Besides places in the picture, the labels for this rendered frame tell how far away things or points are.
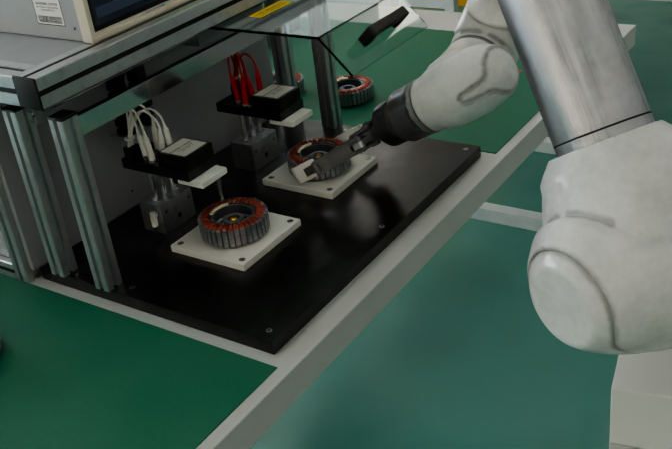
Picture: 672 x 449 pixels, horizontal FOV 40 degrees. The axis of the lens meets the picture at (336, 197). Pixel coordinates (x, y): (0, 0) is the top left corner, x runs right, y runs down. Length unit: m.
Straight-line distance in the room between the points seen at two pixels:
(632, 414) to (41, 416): 0.72
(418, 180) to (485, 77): 0.30
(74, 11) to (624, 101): 0.81
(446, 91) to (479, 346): 1.19
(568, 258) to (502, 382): 1.49
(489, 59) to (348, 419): 1.16
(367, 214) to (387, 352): 1.00
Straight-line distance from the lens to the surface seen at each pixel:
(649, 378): 1.07
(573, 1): 0.92
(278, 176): 1.64
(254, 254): 1.41
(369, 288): 1.35
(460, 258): 2.81
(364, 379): 2.37
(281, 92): 1.62
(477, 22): 1.48
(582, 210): 0.89
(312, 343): 1.26
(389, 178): 1.61
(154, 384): 1.25
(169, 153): 1.46
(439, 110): 1.40
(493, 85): 1.36
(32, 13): 1.48
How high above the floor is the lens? 1.50
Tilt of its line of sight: 28 degrees down
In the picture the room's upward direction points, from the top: 8 degrees counter-clockwise
